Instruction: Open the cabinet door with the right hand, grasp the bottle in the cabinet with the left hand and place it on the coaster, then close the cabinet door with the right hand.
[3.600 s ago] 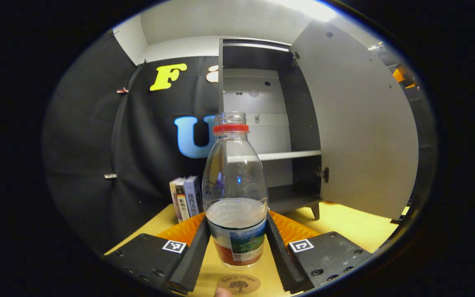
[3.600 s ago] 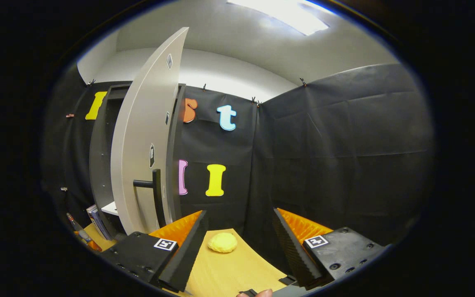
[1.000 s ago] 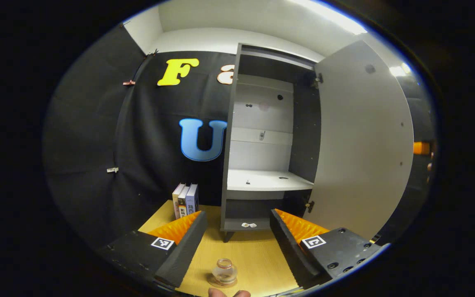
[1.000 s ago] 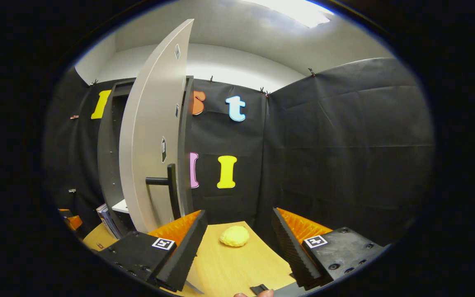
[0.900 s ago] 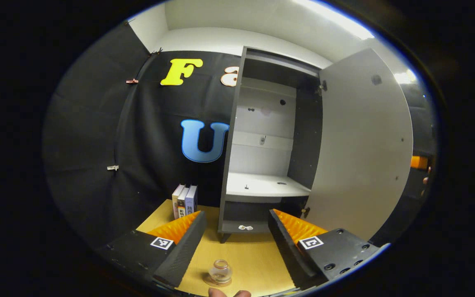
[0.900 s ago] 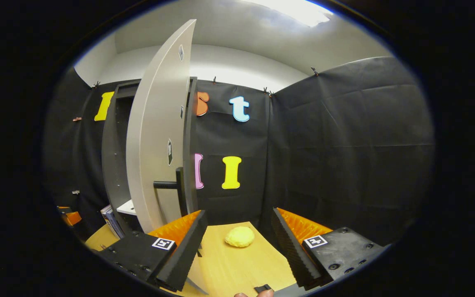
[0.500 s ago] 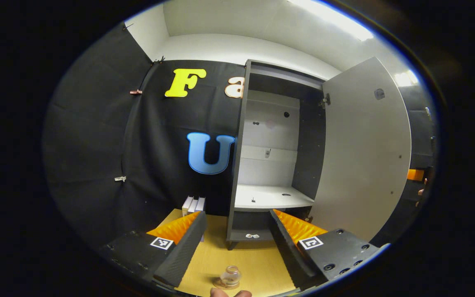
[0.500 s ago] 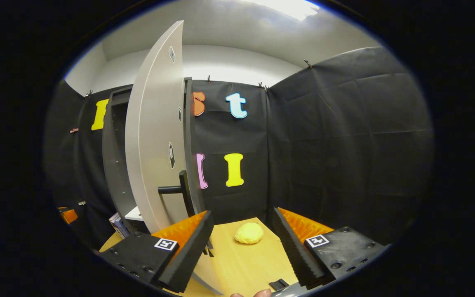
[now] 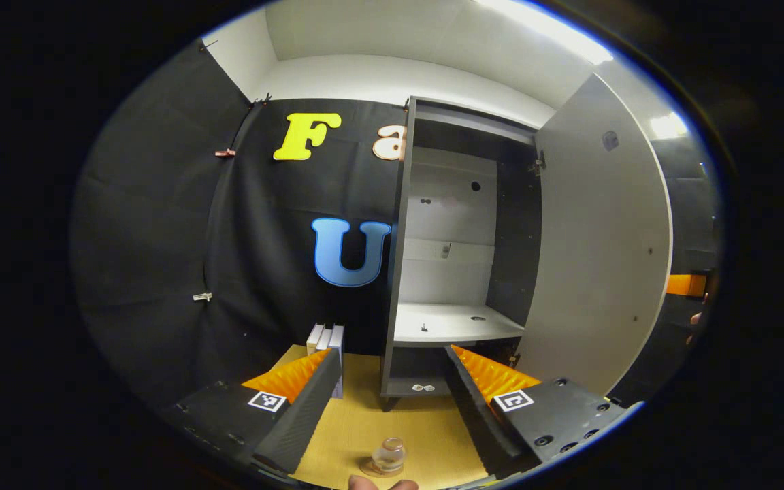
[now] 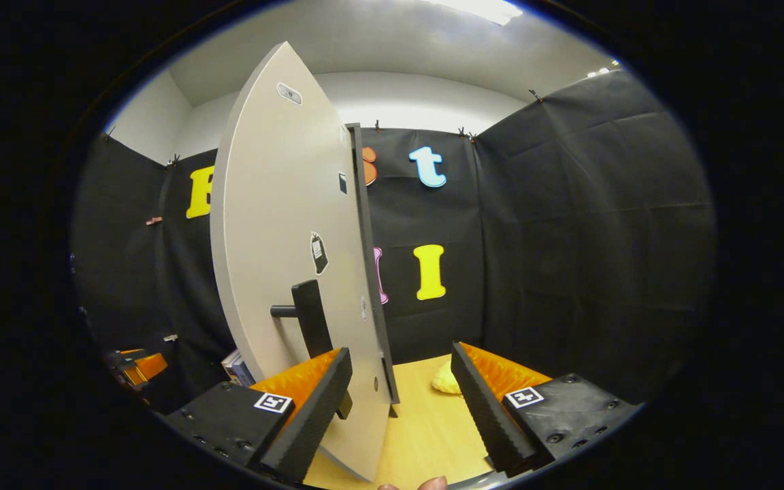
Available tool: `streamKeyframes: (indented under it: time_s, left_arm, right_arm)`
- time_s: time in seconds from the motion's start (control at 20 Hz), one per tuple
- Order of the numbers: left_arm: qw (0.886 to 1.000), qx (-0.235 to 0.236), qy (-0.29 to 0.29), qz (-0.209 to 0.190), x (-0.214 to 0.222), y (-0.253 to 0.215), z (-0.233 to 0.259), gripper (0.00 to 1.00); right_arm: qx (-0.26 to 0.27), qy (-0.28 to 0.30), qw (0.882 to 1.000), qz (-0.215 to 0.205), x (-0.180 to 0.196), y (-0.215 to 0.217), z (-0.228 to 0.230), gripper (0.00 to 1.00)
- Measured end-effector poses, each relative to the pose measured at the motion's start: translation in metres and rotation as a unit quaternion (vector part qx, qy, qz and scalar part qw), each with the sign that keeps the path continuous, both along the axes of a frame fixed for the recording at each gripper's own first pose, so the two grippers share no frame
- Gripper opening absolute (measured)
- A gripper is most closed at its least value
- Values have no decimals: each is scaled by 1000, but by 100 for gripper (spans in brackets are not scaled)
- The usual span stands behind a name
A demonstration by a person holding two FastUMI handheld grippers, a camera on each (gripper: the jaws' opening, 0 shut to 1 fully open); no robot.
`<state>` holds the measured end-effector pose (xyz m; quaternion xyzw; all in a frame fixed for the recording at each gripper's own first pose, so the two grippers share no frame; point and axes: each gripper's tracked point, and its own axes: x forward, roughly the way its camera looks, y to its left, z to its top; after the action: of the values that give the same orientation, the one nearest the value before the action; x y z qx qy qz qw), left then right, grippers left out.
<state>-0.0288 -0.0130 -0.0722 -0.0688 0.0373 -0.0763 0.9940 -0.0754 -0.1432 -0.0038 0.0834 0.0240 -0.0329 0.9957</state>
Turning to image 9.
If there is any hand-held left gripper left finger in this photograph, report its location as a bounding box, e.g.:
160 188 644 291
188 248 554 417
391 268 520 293
161 348 342 476

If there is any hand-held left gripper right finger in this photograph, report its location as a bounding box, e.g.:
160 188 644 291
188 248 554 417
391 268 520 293
444 344 627 479

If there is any clear plastic bottle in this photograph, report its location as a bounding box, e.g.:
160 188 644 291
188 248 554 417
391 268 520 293
372 437 408 475

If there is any beige cabinet door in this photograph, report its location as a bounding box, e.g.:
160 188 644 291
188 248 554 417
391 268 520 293
514 73 673 397

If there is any dark grey cabinet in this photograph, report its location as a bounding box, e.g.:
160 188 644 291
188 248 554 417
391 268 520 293
380 95 544 412

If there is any small ceiling light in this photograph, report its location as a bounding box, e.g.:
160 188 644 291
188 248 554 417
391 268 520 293
647 112 689 140

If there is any black backdrop cloth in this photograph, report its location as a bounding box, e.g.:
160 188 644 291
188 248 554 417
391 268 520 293
71 39 723 409

